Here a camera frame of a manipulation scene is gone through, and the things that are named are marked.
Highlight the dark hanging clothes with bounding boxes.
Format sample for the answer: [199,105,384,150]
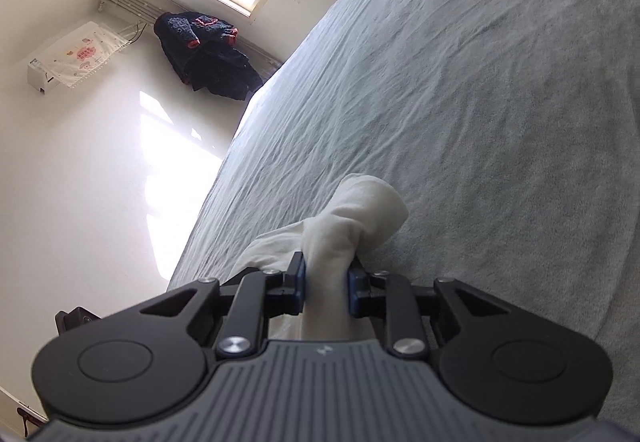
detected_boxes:
[152,12,264,101]

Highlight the grey bed sheet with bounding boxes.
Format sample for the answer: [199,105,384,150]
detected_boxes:
[165,0,640,373]

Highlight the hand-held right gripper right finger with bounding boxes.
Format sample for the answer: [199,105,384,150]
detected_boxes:
[348,258,521,359]

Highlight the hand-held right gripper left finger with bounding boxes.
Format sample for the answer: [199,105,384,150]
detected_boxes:
[139,252,307,359]

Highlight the white pants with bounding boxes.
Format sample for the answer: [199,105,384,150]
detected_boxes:
[235,173,408,343]

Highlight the air conditioner cable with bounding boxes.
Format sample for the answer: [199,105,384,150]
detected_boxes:
[120,20,149,48]

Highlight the covered white air conditioner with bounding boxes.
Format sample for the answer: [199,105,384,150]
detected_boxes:
[26,20,132,95]

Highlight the black box device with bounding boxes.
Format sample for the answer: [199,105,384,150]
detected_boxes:
[54,306,104,338]

